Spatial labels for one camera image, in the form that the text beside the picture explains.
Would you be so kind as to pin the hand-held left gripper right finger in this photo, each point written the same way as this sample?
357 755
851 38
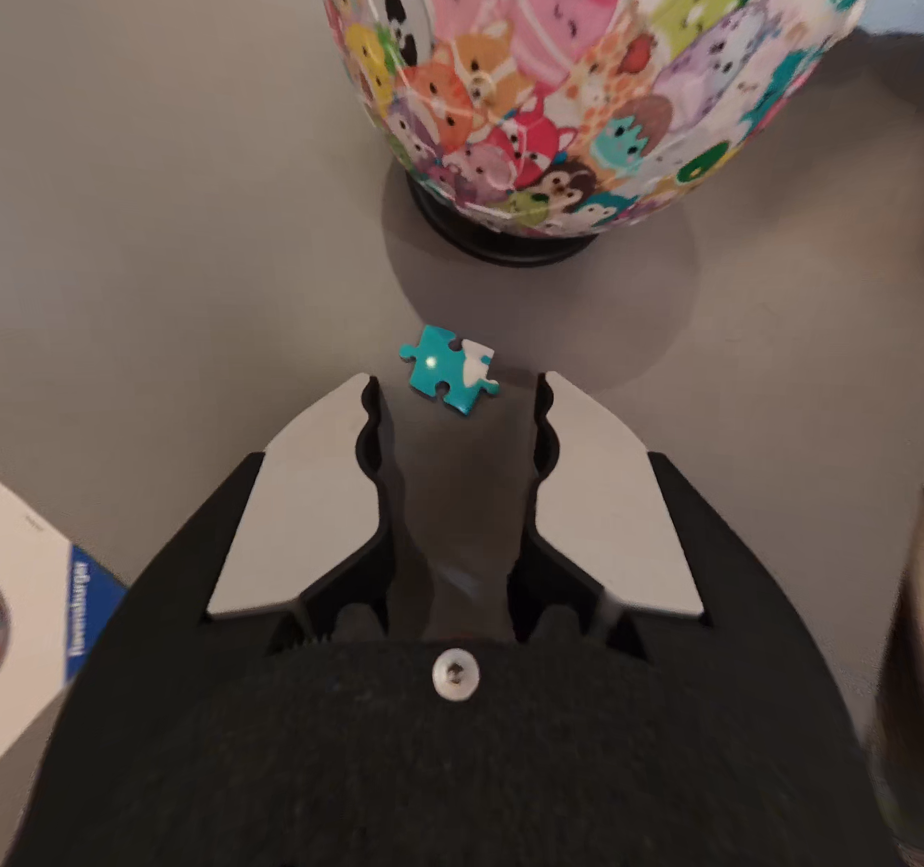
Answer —
613 520

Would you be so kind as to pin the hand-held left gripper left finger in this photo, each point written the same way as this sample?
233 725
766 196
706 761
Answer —
303 520

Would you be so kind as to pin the teal white puzzle piece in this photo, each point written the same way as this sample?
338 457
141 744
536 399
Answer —
440 369

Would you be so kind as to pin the colourful puzzle ball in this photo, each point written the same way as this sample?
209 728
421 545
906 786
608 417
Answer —
577 73

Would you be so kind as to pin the white instruction sheet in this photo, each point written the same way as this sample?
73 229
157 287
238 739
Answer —
36 592

